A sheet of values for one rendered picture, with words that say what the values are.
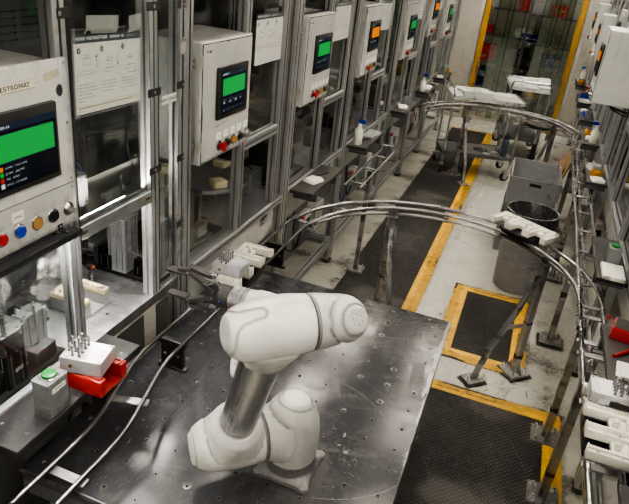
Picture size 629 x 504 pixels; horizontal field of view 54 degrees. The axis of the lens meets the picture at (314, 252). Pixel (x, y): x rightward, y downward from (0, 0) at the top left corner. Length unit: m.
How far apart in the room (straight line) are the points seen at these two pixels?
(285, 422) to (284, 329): 0.59
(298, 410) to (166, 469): 0.46
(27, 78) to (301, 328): 0.90
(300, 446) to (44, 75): 1.22
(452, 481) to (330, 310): 1.87
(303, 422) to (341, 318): 0.60
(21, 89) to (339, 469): 1.42
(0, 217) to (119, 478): 0.85
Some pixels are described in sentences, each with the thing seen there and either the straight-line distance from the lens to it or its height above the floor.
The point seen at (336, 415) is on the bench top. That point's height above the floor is 0.68.
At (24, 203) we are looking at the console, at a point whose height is 1.49.
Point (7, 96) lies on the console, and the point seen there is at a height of 1.76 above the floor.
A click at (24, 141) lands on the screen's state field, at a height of 1.66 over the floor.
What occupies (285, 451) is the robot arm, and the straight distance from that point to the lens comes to 1.89.
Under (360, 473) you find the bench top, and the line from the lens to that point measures 2.07.
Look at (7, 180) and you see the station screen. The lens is 1.65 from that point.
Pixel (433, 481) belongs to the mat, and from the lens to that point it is 3.07.
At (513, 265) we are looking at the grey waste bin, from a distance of 4.69.
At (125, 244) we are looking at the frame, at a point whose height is 1.05.
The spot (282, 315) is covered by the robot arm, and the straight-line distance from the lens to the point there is 1.30.
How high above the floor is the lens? 2.15
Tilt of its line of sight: 26 degrees down
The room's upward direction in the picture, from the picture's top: 7 degrees clockwise
